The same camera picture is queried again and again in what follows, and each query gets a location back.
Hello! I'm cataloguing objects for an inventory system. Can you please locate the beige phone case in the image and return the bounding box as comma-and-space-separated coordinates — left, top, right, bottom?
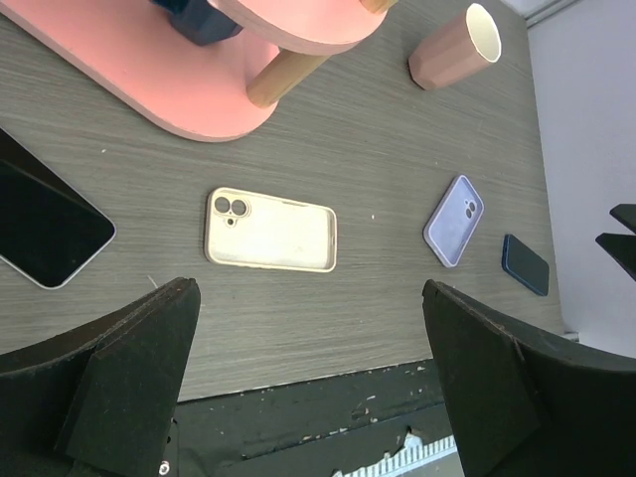
204, 187, 338, 273

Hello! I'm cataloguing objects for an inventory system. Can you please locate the dark blue cup on shelf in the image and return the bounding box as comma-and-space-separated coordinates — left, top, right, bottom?
153, 0, 242, 46

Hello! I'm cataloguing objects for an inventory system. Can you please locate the pink tiered wooden shelf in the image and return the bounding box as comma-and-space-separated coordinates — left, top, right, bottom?
1, 1, 390, 142

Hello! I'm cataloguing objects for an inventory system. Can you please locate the white slotted cable duct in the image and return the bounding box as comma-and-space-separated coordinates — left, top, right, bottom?
334, 433, 457, 477

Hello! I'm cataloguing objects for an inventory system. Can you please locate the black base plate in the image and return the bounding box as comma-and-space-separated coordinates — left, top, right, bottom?
161, 360, 452, 476

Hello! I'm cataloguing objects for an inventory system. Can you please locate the white-edged black phone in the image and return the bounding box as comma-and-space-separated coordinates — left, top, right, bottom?
1, 131, 116, 290

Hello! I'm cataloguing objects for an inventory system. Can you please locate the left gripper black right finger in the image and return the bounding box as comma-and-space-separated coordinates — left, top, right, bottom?
422, 279, 635, 476

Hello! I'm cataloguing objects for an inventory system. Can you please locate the lilac phone case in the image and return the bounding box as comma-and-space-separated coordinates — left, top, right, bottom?
422, 174, 485, 268

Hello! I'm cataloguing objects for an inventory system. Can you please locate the dark blue phone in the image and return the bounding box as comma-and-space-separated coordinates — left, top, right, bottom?
501, 234, 550, 297

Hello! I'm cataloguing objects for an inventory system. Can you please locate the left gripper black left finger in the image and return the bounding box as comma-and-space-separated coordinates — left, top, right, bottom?
1, 277, 201, 476

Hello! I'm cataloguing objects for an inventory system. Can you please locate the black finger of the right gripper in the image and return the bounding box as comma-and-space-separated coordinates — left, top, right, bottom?
595, 204, 636, 278

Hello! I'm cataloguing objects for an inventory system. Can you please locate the pink ceramic mug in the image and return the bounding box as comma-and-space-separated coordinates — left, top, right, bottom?
408, 3, 503, 90

